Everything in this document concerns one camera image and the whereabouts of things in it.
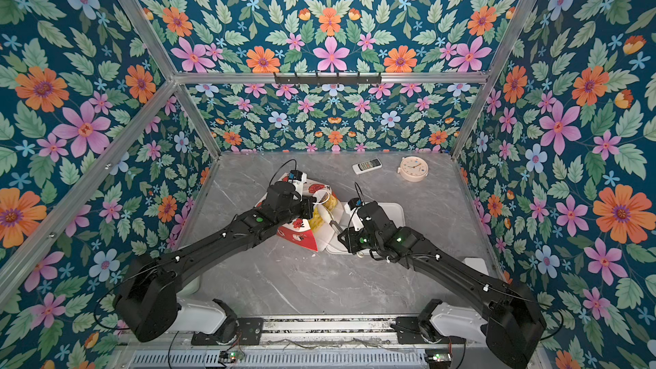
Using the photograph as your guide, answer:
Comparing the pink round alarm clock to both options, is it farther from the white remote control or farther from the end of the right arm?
the end of the right arm

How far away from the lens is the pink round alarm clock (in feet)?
3.63

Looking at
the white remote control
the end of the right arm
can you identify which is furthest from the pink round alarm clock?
the end of the right arm
